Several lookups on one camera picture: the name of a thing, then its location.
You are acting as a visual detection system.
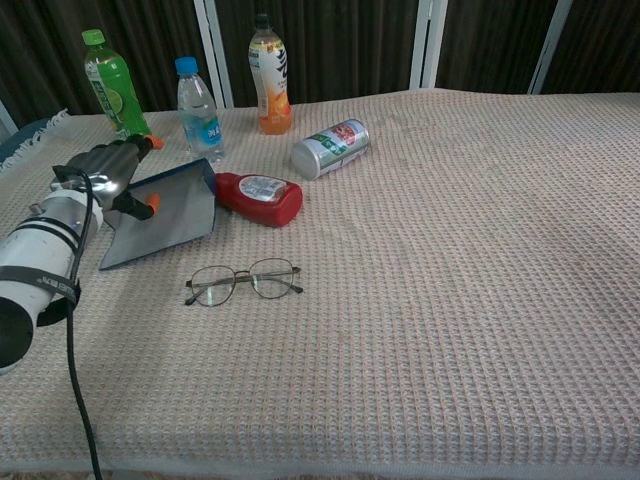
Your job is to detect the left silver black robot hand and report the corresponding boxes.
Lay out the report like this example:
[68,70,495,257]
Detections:
[51,133,165,222]

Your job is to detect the dark folding screen white frame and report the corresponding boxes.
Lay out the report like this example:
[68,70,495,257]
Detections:
[0,0,640,132]

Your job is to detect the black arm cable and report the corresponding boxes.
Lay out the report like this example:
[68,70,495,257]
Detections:
[49,167,104,480]

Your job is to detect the green drink bottle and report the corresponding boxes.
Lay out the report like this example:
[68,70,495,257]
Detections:
[81,28,154,145]

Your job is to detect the orange juice bottle black cap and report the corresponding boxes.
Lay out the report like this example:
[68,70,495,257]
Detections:
[248,13,294,136]

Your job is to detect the beige waffle weave tablecloth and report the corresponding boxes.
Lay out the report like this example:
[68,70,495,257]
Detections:
[0,88,640,477]

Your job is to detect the blue glasses case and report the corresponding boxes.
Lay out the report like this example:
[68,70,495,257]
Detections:
[98,157,219,272]

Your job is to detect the red ketchup bottle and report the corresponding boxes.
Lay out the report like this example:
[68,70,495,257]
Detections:
[213,171,305,229]

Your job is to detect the clear water bottle blue cap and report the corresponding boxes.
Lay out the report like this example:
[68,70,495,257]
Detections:
[173,55,226,166]

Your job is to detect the thin metal-frame eyeglasses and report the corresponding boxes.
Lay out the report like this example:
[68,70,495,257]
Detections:
[183,257,305,308]

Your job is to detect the white drink can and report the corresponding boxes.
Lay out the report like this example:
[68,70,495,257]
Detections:
[290,118,371,181]

